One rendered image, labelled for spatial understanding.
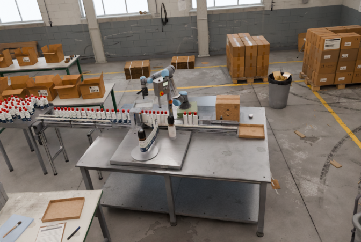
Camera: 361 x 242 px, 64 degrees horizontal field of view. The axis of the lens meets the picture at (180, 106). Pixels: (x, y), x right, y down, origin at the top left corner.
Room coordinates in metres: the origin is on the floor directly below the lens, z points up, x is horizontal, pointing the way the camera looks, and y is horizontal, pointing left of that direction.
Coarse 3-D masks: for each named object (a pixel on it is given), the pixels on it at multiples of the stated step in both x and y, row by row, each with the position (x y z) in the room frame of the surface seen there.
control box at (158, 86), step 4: (156, 80) 3.30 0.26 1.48; (164, 80) 3.29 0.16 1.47; (156, 84) 3.24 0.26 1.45; (160, 84) 3.24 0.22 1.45; (168, 84) 3.32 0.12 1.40; (156, 88) 3.25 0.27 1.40; (160, 88) 3.24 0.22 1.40; (156, 92) 3.26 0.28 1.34; (160, 92) 3.23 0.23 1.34; (164, 92) 3.28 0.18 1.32; (168, 92) 3.32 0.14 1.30; (160, 96) 3.23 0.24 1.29
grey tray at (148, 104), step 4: (136, 100) 3.76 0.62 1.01; (140, 100) 3.76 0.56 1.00; (148, 100) 3.75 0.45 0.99; (152, 100) 3.75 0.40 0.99; (136, 104) 3.73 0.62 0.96; (140, 104) 3.72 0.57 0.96; (144, 104) 3.71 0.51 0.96; (148, 104) 3.70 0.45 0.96; (152, 104) 3.61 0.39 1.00; (144, 108) 3.56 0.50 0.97; (148, 108) 3.55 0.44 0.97; (152, 108) 3.55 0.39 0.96
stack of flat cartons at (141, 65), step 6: (126, 66) 7.30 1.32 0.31; (132, 66) 7.26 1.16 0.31; (138, 66) 7.21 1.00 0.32; (144, 66) 7.16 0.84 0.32; (126, 72) 7.13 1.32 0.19; (132, 72) 7.13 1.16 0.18; (138, 72) 7.14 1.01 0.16; (144, 72) 7.14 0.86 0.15; (126, 78) 7.13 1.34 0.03; (132, 78) 7.13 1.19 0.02; (138, 78) 7.13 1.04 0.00
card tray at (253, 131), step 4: (240, 124) 3.11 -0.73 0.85; (244, 124) 3.10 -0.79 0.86; (248, 124) 3.09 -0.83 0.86; (252, 124) 3.08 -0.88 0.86; (256, 124) 3.06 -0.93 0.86; (260, 124) 3.05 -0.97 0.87; (240, 128) 3.06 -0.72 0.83; (244, 128) 3.05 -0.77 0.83; (248, 128) 3.04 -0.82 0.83; (252, 128) 3.03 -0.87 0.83; (256, 128) 3.02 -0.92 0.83; (260, 128) 3.02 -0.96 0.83; (240, 132) 2.97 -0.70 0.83; (244, 132) 2.96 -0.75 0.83; (248, 132) 2.96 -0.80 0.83; (252, 132) 2.95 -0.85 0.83; (256, 132) 2.94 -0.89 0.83; (260, 132) 2.93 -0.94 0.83; (240, 136) 2.86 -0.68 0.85; (244, 136) 2.85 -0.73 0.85; (248, 136) 2.84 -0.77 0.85; (252, 136) 2.83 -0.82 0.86; (256, 136) 2.82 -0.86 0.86; (260, 136) 2.81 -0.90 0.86; (264, 136) 2.80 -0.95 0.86
